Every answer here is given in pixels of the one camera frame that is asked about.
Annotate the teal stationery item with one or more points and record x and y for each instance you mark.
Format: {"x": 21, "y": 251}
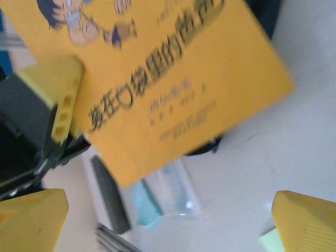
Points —
{"x": 147, "y": 207}

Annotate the aluminium frame rail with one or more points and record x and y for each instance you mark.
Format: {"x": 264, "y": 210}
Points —
{"x": 10, "y": 41}

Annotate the yellow cartoon picture book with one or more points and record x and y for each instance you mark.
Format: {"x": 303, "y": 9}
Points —
{"x": 210, "y": 78}

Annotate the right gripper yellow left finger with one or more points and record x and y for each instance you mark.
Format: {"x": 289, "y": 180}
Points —
{"x": 29, "y": 223}

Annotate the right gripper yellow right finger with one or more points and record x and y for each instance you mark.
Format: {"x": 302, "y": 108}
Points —
{"x": 307, "y": 225}

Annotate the silver ridged stationery item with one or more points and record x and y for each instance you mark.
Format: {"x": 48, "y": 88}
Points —
{"x": 115, "y": 240}

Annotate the clear plastic stationery pack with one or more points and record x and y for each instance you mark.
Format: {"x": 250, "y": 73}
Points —
{"x": 181, "y": 189}

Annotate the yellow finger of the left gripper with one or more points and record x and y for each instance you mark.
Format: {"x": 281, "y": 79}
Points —
{"x": 63, "y": 78}
{"x": 76, "y": 130}

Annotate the dark grey flat case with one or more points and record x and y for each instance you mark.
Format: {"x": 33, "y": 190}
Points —
{"x": 110, "y": 199}

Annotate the pale green sticky note pad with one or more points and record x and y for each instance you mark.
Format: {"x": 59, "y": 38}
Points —
{"x": 270, "y": 241}

